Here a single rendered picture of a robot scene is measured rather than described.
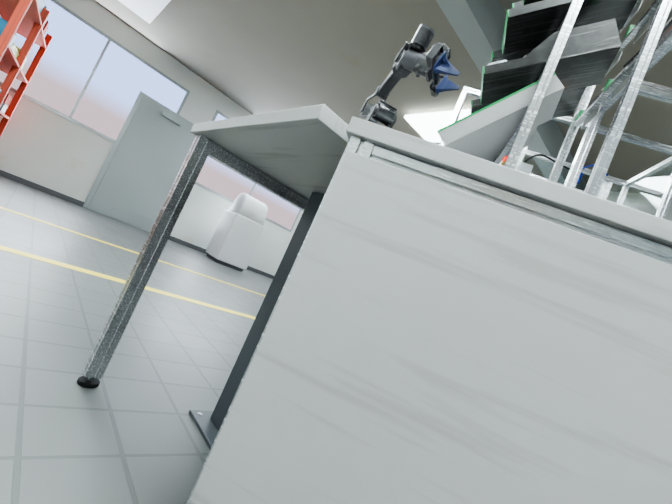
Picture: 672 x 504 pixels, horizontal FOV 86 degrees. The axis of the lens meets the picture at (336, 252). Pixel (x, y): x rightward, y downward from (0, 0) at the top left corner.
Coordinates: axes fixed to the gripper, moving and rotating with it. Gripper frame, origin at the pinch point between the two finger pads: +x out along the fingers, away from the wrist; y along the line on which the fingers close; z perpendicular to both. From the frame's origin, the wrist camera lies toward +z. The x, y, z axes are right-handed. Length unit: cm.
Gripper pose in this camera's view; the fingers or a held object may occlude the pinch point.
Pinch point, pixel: (449, 77)
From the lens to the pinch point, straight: 131.3
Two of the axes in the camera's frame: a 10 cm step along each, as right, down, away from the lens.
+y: 3.2, 2.2, 9.2
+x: 7.3, 5.6, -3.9
